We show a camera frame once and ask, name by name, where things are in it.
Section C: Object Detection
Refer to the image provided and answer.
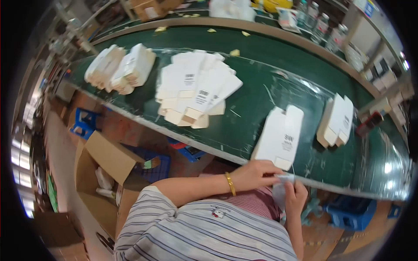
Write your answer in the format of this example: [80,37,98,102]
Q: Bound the person's right hand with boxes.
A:
[283,180,309,223]

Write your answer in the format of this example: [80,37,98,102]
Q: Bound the person's left hand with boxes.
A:
[230,159,285,193]

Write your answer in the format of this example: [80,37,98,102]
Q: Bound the person's left thumb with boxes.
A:
[261,175,281,187]

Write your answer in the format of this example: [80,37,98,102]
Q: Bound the person's left index finger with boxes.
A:
[261,162,285,175]

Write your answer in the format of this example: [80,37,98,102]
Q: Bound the person's right thumb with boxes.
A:
[284,181,295,202]

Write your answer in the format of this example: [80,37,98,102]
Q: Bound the small clear plastic packet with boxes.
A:
[272,173,296,212]

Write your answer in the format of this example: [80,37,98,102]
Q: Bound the person's legs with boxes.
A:
[200,173,283,223]

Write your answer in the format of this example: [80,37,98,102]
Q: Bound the flat white carton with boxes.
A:
[250,105,304,171]

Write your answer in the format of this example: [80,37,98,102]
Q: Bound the small stack of white cartons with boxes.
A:
[316,93,354,149]

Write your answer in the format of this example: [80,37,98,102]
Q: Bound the green conveyor belt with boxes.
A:
[65,16,413,201]

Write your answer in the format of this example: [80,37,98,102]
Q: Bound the blue and red plastic stool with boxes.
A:
[167,137,207,163]

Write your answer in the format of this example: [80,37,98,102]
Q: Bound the person's body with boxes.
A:
[114,186,298,261]

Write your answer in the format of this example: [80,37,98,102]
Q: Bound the red and black device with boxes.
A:
[355,110,384,138]

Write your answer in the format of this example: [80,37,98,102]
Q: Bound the pile of flat white cartons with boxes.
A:
[155,50,244,129]

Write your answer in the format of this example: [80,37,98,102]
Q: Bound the blue plastic crate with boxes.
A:
[123,144,172,184]

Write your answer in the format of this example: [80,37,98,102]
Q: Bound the clear plastic bottle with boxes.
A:
[326,23,349,53]
[311,13,330,45]
[296,0,308,28]
[306,1,320,30]

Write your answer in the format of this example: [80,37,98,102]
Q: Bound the white printed packet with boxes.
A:
[276,7,302,34]

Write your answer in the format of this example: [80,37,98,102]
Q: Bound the white plastic bag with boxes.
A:
[209,0,257,22]

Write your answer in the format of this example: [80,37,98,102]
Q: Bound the open brown cardboard box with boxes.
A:
[74,130,146,239]

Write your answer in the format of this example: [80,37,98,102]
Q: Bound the bundle of white cartons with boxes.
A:
[84,44,127,92]
[110,43,157,96]

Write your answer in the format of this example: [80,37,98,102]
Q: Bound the metal frame shelf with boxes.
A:
[341,0,416,131]

